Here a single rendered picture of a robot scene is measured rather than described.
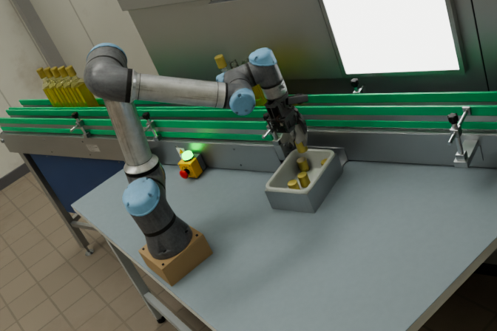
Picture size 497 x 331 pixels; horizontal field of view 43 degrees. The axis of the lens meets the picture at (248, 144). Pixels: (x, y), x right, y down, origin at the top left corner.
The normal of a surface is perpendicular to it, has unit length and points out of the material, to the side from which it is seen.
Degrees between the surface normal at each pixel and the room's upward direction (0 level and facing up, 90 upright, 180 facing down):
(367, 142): 90
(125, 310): 0
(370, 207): 0
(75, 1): 90
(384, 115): 90
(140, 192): 8
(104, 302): 0
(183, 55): 90
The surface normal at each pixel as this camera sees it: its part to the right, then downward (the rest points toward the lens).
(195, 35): -0.51, 0.60
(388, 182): -0.35, -0.80
